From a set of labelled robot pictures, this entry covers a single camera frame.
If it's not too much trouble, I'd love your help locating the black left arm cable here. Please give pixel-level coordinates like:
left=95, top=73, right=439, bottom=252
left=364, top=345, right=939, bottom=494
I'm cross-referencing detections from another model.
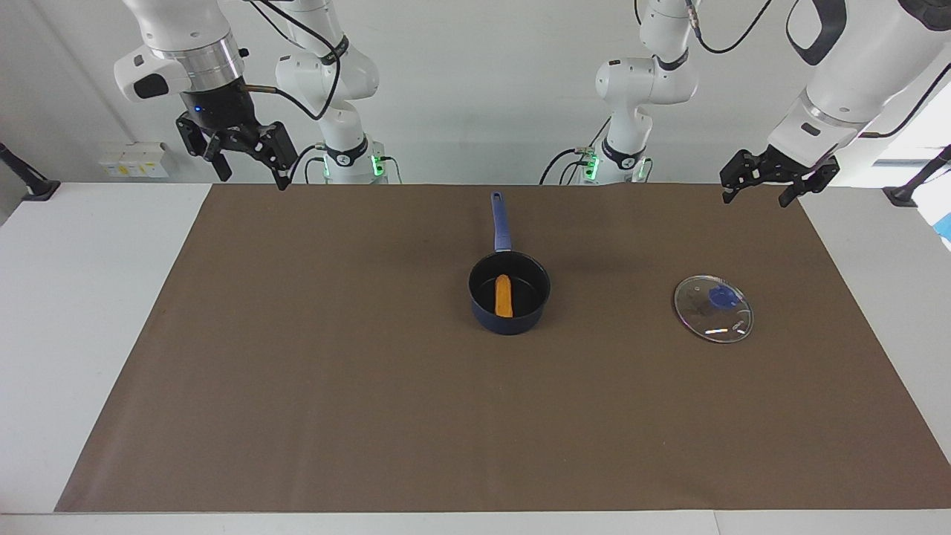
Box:
left=633, top=0, right=951, bottom=140

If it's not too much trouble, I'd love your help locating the dark blue pot with handle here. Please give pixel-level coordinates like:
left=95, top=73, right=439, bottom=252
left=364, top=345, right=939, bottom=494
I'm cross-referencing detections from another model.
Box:
left=467, top=191, right=552, bottom=337

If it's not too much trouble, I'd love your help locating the black camera stand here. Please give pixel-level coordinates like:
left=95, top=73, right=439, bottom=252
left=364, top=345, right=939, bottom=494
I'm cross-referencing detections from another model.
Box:
left=883, top=145, right=951, bottom=208
left=0, top=141, right=62, bottom=202

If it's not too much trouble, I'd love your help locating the black right base cable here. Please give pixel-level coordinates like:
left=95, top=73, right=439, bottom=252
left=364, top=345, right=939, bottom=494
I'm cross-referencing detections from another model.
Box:
left=288, top=143, right=322, bottom=184

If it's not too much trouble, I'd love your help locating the black left base cable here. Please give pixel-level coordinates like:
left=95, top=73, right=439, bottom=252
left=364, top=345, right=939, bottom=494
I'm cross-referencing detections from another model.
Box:
left=539, top=115, right=597, bottom=185

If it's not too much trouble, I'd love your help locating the glass lid with blue knob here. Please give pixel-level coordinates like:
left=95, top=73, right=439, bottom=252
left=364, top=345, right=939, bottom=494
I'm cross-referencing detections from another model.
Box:
left=673, top=274, right=754, bottom=345

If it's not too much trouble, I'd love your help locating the brown table mat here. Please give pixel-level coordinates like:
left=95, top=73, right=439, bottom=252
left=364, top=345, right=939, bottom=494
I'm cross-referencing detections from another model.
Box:
left=54, top=184, right=951, bottom=513

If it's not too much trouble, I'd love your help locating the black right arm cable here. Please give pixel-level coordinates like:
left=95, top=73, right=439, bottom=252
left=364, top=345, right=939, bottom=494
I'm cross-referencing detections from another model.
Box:
left=244, top=0, right=345, bottom=122

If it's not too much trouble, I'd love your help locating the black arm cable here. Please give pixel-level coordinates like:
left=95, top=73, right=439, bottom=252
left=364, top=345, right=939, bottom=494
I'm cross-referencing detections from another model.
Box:
left=633, top=0, right=951, bottom=140
left=244, top=0, right=345, bottom=122

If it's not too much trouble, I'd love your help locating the black base cable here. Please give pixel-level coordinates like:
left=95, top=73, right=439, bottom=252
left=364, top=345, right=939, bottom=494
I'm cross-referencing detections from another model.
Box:
left=288, top=143, right=322, bottom=184
left=539, top=115, right=597, bottom=185

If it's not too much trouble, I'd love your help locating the white wall socket box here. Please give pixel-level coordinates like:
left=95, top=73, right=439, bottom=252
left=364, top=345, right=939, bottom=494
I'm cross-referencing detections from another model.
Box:
left=99, top=143, right=170, bottom=180

